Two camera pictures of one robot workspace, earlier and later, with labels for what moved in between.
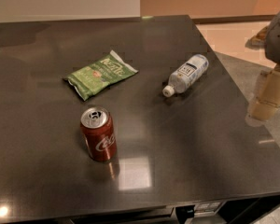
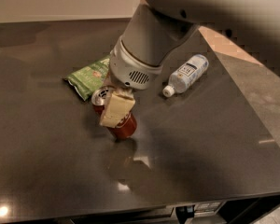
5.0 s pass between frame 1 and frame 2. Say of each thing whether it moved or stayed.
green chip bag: stayed
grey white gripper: moved
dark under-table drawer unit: stayed
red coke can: moved
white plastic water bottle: stayed
